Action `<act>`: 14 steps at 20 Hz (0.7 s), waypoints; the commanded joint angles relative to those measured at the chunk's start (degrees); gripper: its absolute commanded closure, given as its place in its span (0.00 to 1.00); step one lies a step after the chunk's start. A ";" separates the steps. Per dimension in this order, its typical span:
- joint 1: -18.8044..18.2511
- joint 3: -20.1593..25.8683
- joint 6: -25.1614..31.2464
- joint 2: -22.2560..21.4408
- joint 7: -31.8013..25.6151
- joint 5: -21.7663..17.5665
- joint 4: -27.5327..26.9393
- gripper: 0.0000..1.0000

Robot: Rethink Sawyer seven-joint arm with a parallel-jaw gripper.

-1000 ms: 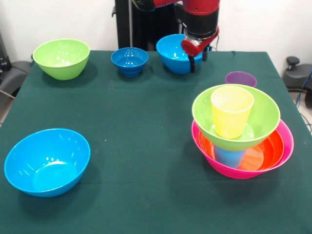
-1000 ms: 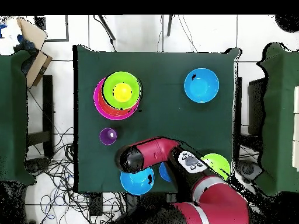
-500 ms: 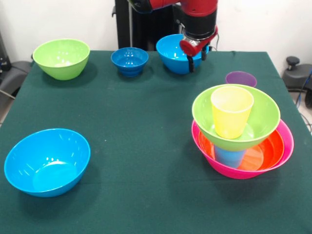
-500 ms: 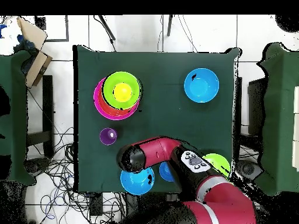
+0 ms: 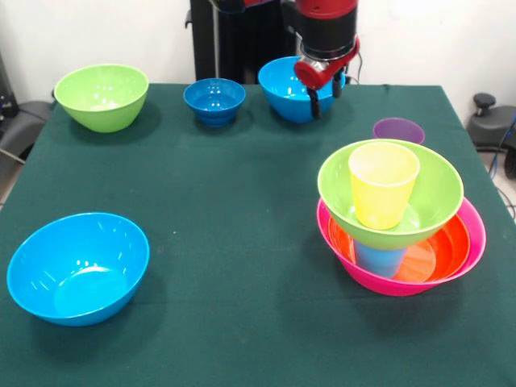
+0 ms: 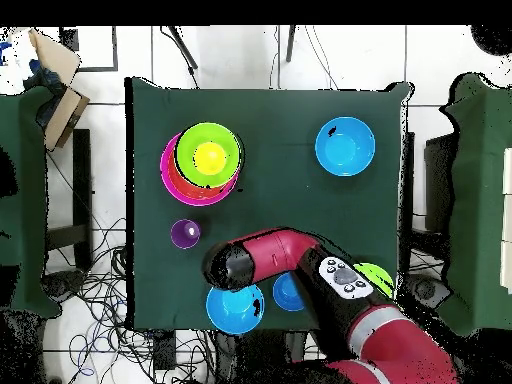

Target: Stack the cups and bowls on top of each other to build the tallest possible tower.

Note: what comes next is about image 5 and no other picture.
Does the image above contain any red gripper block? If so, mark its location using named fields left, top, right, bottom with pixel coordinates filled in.
left=293, top=35, right=361, bottom=121

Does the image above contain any light blue plastic bowl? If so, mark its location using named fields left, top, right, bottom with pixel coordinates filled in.
left=6, top=212, right=151, bottom=327
left=257, top=56, right=347, bottom=123

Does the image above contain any yellow plastic cup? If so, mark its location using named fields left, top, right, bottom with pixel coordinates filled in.
left=348, top=141, right=421, bottom=231

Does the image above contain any green plastic bowl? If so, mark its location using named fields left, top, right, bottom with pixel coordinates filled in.
left=54, top=63, right=150, bottom=134
left=317, top=139, right=464, bottom=252

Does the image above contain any light blue plastic cup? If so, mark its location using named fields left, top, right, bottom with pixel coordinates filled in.
left=354, top=240, right=409, bottom=279

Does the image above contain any orange plastic bowl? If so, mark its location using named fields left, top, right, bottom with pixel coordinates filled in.
left=327, top=215, right=472, bottom=283

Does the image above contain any purple plastic cup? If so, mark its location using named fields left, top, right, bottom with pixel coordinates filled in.
left=372, top=117, right=426, bottom=145

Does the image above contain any small dark blue bowl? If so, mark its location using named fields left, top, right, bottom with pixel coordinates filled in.
left=183, top=77, right=247, bottom=128

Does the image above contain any black equipment with knob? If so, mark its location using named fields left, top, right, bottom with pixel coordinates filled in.
left=466, top=93, right=516, bottom=181

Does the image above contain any large pink plastic bowl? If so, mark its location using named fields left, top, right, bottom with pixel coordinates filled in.
left=316, top=196, right=487, bottom=298

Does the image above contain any dark green tablecloth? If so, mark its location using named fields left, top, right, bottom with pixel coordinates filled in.
left=0, top=83, right=516, bottom=387

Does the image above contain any grey chair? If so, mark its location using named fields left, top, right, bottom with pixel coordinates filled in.
left=0, top=100, right=53, bottom=164

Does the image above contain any black device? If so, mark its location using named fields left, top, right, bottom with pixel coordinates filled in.
left=0, top=52, right=18, bottom=122

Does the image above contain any black wall cable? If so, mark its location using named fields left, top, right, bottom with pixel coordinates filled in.
left=345, top=0, right=364, bottom=84

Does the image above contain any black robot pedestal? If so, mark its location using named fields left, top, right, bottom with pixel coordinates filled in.
left=185, top=0, right=326, bottom=85

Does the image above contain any blue cable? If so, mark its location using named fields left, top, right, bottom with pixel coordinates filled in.
left=488, top=114, right=516, bottom=179

